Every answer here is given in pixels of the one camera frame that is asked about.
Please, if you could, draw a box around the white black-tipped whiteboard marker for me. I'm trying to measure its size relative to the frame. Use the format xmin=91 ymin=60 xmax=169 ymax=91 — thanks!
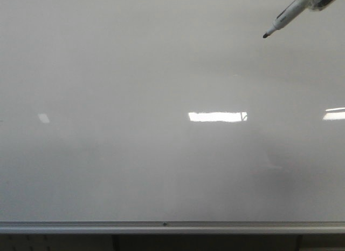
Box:
xmin=263 ymin=0 xmax=341 ymax=39

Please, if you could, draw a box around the white whiteboard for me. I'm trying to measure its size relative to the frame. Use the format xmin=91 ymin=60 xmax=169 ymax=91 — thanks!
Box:
xmin=1 ymin=0 xmax=344 ymax=221

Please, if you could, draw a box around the dark pegboard panel below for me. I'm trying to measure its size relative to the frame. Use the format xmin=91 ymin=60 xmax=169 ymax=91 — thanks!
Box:
xmin=1 ymin=234 xmax=344 ymax=250

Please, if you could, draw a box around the aluminium whiteboard tray rail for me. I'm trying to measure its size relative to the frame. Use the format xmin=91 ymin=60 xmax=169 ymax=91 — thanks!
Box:
xmin=1 ymin=221 xmax=344 ymax=235

